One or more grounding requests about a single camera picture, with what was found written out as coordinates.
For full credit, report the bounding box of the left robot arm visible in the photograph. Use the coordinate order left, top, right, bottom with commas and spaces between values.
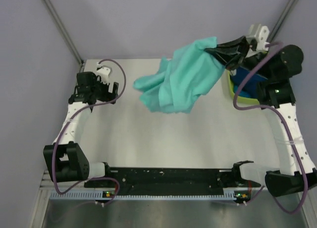
43, 66, 118, 187

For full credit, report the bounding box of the green plastic bin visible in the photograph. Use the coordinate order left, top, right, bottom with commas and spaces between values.
227, 71, 261, 106

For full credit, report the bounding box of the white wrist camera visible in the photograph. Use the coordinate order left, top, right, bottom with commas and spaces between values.
96, 63, 112, 84
246, 23, 269, 52

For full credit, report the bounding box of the light blue t shirt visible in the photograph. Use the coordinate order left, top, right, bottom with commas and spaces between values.
233, 85, 255, 99

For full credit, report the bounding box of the aluminium frame post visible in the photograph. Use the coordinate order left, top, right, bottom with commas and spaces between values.
41, 0, 84, 65
268, 0, 299, 42

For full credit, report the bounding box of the dark blue t shirt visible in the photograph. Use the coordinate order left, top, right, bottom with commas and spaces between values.
231, 67, 267, 100

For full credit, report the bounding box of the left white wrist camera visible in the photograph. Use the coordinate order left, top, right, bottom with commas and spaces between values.
96, 63, 112, 84

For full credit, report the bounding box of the right aluminium frame post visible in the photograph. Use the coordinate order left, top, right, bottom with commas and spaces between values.
268, 0, 299, 42

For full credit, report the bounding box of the teal t shirt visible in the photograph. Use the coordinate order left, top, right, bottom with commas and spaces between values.
133, 37, 224, 114

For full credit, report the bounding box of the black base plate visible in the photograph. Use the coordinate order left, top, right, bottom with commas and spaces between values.
84, 166, 261, 196

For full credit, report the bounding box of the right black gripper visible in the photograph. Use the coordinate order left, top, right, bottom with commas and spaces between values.
204, 36, 272, 79

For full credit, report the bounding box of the grey slotted cable duct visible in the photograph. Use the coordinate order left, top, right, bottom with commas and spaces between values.
50, 190, 237, 201

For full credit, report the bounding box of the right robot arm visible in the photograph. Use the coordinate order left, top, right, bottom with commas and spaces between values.
206, 37, 317, 197

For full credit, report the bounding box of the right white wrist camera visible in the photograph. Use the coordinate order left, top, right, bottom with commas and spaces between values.
246, 23, 269, 52

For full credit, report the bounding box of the left aluminium frame post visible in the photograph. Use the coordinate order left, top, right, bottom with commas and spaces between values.
41, 0, 84, 65

